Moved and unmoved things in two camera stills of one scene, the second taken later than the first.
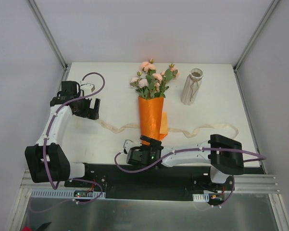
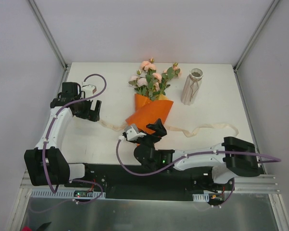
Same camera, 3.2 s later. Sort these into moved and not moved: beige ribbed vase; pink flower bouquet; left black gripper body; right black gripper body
Moved: right black gripper body
Not moved: beige ribbed vase; pink flower bouquet; left black gripper body
